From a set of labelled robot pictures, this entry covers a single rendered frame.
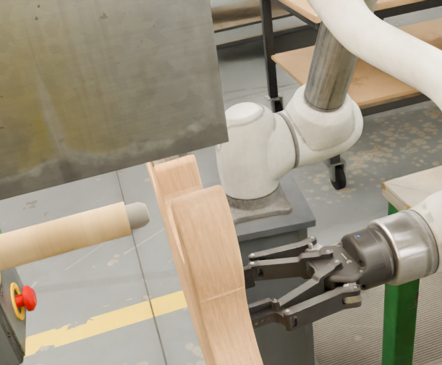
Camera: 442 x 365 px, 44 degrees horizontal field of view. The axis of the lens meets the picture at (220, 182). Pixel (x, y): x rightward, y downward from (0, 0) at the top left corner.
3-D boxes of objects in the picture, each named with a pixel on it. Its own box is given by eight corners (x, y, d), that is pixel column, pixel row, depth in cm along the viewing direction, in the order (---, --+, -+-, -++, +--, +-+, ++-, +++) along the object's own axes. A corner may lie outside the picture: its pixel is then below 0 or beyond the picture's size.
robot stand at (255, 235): (226, 347, 196) (197, 184, 159) (300, 331, 198) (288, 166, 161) (240, 413, 173) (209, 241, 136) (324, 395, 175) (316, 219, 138)
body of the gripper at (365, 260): (397, 295, 69) (330, 318, 67) (364, 261, 76) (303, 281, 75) (395, 246, 66) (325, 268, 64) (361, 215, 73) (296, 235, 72)
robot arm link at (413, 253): (398, 253, 78) (361, 265, 77) (397, 198, 74) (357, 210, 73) (438, 289, 70) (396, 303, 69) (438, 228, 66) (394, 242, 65)
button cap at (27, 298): (14, 321, 84) (4, 303, 82) (14, 304, 87) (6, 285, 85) (38, 313, 85) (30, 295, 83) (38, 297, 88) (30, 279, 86)
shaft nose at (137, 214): (124, 203, 52) (129, 226, 53) (125, 208, 50) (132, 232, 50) (144, 197, 52) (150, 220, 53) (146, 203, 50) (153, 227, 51)
